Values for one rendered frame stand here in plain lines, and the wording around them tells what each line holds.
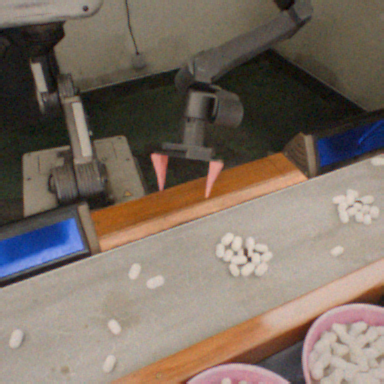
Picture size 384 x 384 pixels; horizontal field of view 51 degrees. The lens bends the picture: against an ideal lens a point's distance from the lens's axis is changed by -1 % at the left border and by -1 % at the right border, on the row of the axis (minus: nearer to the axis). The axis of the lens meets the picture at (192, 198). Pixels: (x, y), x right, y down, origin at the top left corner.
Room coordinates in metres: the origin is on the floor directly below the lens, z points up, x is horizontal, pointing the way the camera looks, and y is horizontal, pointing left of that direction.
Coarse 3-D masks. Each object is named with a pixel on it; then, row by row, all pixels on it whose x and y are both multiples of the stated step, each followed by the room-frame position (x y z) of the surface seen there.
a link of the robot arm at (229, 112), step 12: (204, 60) 0.78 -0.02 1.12; (204, 72) 0.76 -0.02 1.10; (192, 84) 0.74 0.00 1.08; (204, 84) 0.74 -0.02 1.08; (180, 96) 0.76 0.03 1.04; (216, 96) 0.75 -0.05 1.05; (228, 96) 0.76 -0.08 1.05; (228, 108) 0.72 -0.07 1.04; (240, 108) 0.73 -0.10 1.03; (216, 120) 0.71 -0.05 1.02; (228, 120) 0.71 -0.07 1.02; (240, 120) 0.72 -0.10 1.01
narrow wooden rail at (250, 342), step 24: (336, 288) 0.47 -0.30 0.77; (360, 288) 0.47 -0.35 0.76; (264, 312) 0.41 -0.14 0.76; (288, 312) 0.41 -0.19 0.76; (312, 312) 0.41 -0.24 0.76; (216, 336) 0.36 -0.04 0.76; (240, 336) 0.36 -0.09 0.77; (264, 336) 0.36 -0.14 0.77; (288, 336) 0.38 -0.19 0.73; (168, 360) 0.32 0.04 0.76; (192, 360) 0.32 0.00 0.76; (216, 360) 0.32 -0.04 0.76; (240, 360) 0.33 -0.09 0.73
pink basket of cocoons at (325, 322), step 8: (352, 304) 0.43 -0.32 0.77; (360, 304) 0.43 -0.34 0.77; (328, 312) 0.41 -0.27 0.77; (336, 312) 0.41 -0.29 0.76; (344, 312) 0.42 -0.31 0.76; (352, 312) 0.42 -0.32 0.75; (360, 312) 0.42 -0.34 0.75; (368, 312) 0.42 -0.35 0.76; (376, 312) 0.42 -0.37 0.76; (320, 320) 0.39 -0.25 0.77; (328, 320) 0.40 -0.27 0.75; (336, 320) 0.41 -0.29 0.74; (344, 320) 0.41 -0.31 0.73; (352, 320) 0.41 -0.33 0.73; (360, 320) 0.41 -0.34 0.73; (368, 320) 0.41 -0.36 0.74; (376, 320) 0.41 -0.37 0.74; (312, 328) 0.38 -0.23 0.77; (320, 328) 0.39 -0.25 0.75; (328, 328) 0.40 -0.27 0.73; (312, 336) 0.37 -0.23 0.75; (304, 344) 0.34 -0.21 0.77; (312, 344) 0.36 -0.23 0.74; (304, 352) 0.33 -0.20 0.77; (304, 360) 0.31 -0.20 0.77; (304, 368) 0.30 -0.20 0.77
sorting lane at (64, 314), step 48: (288, 192) 0.79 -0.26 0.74; (336, 192) 0.79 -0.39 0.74; (144, 240) 0.62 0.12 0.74; (192, 240) 0.62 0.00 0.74; (288, 240) 0.62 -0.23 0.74; (336, 240) 0.62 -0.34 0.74; (48, 288) 0.48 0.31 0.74; (96, 288) 0.49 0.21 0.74; (144, 288) 0.49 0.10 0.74; (192, 288) 0.49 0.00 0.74; (240, 288) 0.49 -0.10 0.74; (288, 288) 0.49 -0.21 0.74; (0, 336) 0.37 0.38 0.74; (48, 336) 0.37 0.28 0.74; (96, 336) 0.38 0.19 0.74; (144, 336) 0.38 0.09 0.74; (192, 336) 0.38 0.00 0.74
